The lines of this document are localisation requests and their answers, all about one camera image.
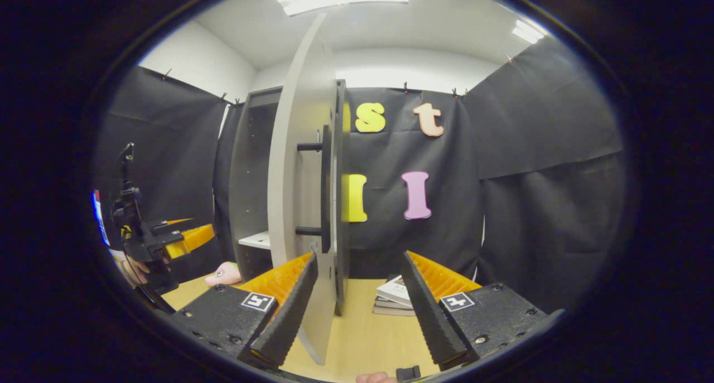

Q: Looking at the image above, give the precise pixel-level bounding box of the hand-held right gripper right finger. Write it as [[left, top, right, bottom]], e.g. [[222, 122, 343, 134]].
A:
[[401, 251, 550, 371]]

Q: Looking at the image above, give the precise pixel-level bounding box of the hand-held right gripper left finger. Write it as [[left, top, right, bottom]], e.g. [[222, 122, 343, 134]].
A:
[[167, 252, 319, 370]]

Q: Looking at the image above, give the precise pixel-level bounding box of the black cabinet door handle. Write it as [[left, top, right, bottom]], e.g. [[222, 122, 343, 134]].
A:
[[296, 125, 333, 254]]

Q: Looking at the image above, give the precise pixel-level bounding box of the white cabinet shelf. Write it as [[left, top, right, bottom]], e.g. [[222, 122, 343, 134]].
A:
[[239, 231, 272, 250]]

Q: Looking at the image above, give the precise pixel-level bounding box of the dark grey cabinet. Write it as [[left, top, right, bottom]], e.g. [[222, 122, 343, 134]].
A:
[[229, 79, 351, 317]]

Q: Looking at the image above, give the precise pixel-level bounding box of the red white blue sign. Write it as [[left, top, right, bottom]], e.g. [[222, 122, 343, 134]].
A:
[[92, 191, 110, 247]]

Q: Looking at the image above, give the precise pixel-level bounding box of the white book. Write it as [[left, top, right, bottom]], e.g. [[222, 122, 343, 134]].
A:
[[377, 275, 414, 309]]

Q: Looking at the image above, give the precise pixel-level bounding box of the pink plush toy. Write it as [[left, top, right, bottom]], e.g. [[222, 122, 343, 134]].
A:
[[205, 262, 242, 287]]

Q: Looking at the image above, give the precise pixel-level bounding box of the black backdrop cloth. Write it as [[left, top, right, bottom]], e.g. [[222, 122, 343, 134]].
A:
[[92, 37, 628, 314]]

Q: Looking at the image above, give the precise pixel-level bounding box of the small ceiling light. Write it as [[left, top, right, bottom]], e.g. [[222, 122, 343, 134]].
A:
[[512, 19, 544, 43]]

